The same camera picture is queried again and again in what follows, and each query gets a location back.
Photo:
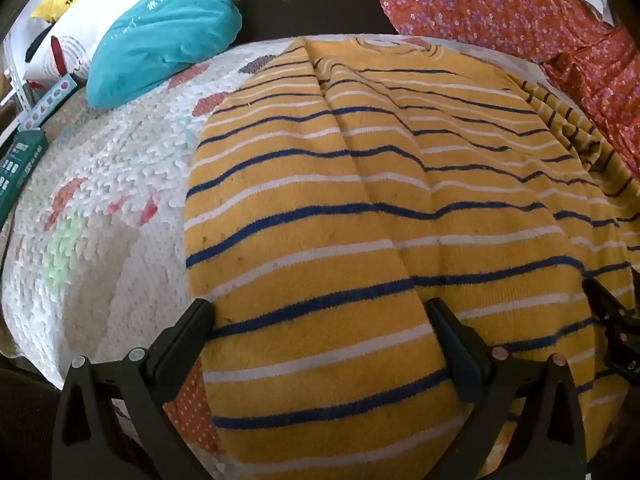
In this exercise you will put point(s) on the green box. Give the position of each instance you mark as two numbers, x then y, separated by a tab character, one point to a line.
17	165

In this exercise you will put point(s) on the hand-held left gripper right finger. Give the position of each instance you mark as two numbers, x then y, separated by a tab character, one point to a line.
445	325

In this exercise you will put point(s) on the red floral cloth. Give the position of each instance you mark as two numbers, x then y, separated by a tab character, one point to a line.
500	10

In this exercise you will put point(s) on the white box with coloured shapes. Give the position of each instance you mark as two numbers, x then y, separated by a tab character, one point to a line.
47	102

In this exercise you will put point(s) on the yellow striped sweater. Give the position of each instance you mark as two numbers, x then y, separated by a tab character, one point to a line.
360	230

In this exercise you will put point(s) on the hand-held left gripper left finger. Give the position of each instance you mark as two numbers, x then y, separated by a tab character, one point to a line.
199	316

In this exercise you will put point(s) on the white and yellow plastic bag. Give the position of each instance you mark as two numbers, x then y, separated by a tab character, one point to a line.
85	20

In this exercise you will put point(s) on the white heart-patterned blanket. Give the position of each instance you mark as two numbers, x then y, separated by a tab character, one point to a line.
110	200

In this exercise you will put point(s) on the teal pillow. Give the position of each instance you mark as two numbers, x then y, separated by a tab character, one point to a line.
160	35

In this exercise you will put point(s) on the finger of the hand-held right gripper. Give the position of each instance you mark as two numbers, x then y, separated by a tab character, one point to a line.
600	300

